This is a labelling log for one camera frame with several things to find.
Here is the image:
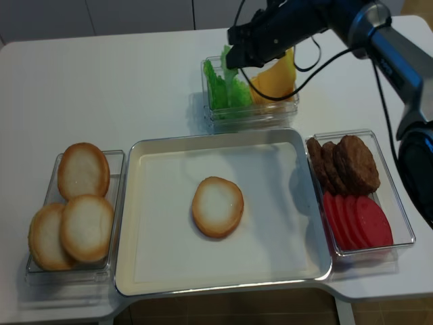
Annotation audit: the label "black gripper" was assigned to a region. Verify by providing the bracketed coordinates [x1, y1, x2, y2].
[225, 1, 332, 70]

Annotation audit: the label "brown meat patty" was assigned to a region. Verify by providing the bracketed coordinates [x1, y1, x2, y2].
[321, 142, 348, 196]
[306, 137, 335, 194]
[333, 135, 381, 196]

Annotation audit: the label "red tomato slice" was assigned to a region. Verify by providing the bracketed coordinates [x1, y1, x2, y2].
[334, 195, 359, 251]
[323, 192, 345, 251]
[344, 195, 368, 249]
[355, 196, 394, 247]

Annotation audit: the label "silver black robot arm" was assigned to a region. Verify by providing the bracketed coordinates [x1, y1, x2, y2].
[225, 1, 432, 223]

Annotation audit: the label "rear brown meat patty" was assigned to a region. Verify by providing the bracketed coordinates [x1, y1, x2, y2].
[306, 137, 335, 194]

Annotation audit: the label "bun half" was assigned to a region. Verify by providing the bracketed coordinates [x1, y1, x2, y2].
[60, 194, 114, 263]
[28, 203, 76, 271]
[58, 142, 110, 200]

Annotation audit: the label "left front bun half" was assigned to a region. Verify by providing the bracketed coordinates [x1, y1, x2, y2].
[28, 203, 76, 271]

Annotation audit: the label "bottom bun on tray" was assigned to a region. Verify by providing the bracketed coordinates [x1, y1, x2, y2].
[191, 176, 244, 238]

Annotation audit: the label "rear bun half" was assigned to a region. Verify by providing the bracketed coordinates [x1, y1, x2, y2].
[58, 142, 110, 200]

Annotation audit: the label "white metal serving tray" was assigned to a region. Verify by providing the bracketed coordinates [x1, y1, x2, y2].
[115, 129, 332, 297]

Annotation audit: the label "clear lettuce cheese container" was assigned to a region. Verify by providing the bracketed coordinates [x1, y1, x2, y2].
[201, 57, 299, 133]

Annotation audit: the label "clear patty tomato container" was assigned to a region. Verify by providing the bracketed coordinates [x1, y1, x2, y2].
[306, 130, 415, 267]

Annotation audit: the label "white paper tray liner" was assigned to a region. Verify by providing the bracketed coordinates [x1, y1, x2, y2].
[135, 143, 320, 287]

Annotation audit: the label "green lettuce leaf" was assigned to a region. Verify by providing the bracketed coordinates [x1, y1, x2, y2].
[221, 45, 252, 108]

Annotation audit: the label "yellow cheese slices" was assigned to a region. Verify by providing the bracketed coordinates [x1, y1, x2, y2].
[250, 48, 296, 98]

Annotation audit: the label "front brown meat patty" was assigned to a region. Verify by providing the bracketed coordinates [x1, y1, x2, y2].
[333, 135, 381, 196]

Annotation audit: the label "middle brown meat patty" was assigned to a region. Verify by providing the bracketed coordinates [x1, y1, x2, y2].
[321, 142, 348, 196]

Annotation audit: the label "clear bun container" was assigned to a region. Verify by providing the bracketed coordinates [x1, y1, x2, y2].
[25, 150, 126, 286]

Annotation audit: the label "remaining green lettuce leaves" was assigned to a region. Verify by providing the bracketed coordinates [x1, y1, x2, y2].
[204, 60, 228, 120]

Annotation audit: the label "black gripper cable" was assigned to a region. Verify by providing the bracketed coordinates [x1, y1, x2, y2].
[238, 26, 403, 177]

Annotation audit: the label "front red tomato slice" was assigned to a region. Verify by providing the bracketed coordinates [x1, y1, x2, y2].
[355, 196, 394, 247]

